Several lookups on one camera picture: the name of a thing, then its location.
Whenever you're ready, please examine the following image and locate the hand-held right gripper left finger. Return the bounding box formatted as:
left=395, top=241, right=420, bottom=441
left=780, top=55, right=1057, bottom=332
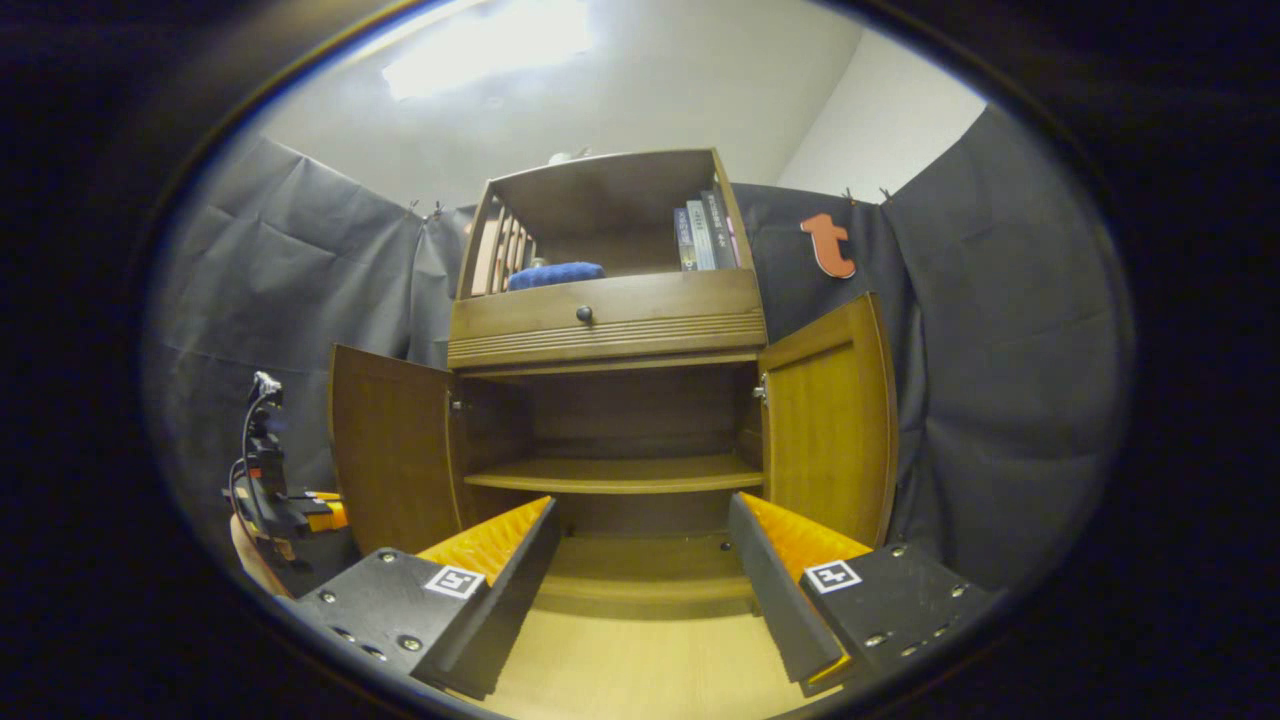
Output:
left=290, top=495, right=561, bottom=701

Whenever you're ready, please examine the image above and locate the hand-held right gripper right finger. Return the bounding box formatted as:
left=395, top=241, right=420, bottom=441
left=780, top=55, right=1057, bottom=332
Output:
left=727, top=492, right=993, bottom=699

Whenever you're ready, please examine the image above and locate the wooden shoe cabinet door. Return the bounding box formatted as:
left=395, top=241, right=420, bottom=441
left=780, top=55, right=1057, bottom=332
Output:
left=757, top=292, right=899, bottom=549
left=328, top=343, right=471, bottom=556

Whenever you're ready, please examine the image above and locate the wooden double-door shoe cabinet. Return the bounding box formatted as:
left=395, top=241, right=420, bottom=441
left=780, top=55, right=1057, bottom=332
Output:
left=327, top=148, right=899, bottom=616

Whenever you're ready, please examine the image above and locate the wooden cabinet shelf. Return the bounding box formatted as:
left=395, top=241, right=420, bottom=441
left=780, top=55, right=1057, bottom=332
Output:
left=463, top=455, right=765, bottom=495

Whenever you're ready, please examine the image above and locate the wooden cabinet drawer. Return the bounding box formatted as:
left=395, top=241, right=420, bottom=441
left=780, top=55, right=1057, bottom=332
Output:
left=447, top=268, right=769, bottom=369

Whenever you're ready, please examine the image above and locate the blue folded towel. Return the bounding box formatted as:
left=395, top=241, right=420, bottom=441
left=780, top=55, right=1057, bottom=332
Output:
left=506, top=262, right=607, bottom=292

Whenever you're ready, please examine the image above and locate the grey book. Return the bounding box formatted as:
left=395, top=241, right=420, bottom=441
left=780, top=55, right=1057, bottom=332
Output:
left=686, top=200, right=718, bottom=271

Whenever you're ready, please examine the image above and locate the black book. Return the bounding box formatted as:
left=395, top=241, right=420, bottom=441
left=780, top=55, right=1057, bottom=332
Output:
left=700, top=190, right=738, bottom=269

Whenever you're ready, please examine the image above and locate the black cable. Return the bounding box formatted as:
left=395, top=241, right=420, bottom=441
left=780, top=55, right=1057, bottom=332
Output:
left=228, top=390, right=276, bottom=536

